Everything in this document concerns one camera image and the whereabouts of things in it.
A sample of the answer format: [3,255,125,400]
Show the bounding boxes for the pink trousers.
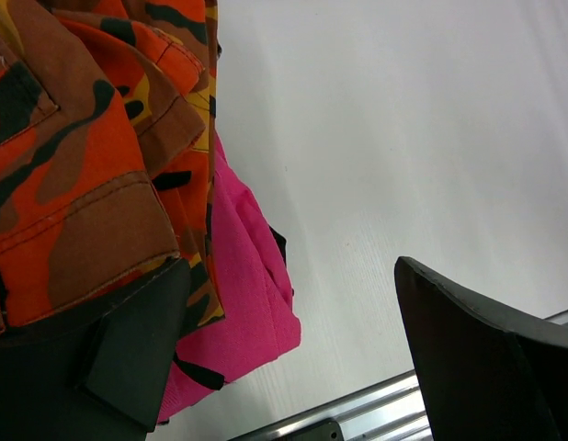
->
[158,143,301,422]

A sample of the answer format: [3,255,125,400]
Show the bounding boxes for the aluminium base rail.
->
[228,305,568,441]

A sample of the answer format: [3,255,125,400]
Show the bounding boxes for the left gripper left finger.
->
[0,260,190,440]

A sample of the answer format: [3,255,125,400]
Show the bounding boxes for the black white patterned garment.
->
[269,227,287,265]

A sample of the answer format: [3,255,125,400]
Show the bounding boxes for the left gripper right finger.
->
[394,257,568,440]

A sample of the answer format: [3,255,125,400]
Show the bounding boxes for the orange camouflage trousers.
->
[0,1,224,335]

